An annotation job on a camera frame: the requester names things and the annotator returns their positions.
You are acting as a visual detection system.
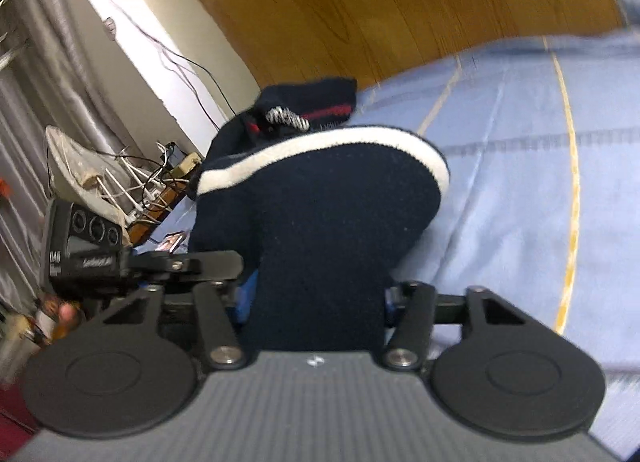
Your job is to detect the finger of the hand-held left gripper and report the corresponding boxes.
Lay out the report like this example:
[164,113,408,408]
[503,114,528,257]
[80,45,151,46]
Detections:
[130,250,245,289]

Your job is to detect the black wall cables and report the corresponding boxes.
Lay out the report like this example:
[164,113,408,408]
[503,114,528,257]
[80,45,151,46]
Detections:
[107,0,242,131]

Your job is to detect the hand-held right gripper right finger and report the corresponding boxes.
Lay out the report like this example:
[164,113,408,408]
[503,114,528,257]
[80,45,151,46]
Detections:
[384,282,526,371]

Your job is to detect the grey curtain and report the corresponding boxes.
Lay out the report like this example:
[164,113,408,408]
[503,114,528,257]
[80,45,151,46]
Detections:
[0,0,108,323]

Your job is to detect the beige power strip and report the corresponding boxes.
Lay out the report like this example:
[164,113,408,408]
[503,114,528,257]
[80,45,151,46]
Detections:
[127,152,203,229]

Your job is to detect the person's left hand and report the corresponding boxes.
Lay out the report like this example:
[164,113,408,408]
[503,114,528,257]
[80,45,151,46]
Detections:
[56,302,81,342]

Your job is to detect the small printed card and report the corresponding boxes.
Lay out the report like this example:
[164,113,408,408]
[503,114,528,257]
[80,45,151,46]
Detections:
[152,231,186,253]

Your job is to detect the light blue bed sheet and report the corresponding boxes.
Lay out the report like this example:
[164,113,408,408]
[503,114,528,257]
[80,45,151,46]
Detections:
[132,0,640,460]

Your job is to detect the navy sock with white stripe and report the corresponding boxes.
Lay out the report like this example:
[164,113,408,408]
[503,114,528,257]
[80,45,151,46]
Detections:
[189,77,451,350]

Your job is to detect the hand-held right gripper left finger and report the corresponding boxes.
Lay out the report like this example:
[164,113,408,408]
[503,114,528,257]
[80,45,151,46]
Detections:
[102,276,259,371]

